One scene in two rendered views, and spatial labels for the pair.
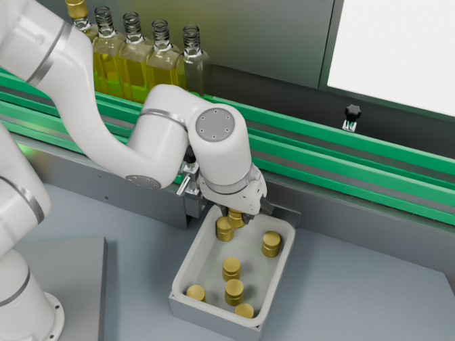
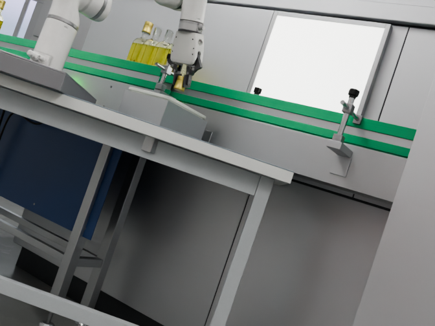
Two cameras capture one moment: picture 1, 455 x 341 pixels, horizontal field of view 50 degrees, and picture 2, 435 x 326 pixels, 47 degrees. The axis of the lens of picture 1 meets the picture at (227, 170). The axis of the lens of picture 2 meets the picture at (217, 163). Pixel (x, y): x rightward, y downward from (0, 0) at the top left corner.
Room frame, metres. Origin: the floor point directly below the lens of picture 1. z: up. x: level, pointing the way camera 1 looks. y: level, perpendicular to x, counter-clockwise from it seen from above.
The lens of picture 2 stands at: (-1.04, -0.49, 0.65)
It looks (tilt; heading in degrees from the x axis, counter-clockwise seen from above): 2 degrees up; 10
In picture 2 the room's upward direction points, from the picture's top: 19 degrees clockwise
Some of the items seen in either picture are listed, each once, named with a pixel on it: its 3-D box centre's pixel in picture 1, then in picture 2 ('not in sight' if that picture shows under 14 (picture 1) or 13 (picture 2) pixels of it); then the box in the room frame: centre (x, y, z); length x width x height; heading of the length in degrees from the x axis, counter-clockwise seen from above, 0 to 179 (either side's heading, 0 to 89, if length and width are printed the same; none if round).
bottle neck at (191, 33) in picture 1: (191, 40); not in sight; (0.72, 0.06, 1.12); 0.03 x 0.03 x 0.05
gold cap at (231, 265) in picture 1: (231, 269); not in sight; (0.45, -0.01, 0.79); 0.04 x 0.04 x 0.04
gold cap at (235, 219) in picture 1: (237, 213); (180, 83); (0.50, -0.02, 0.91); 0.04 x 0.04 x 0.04
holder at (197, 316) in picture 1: (240, 259); (167, 120); (0.48, -0.02, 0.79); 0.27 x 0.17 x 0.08; 159
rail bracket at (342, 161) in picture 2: not in sight; (344, 131); (0.35, -0.54, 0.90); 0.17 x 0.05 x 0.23; 159
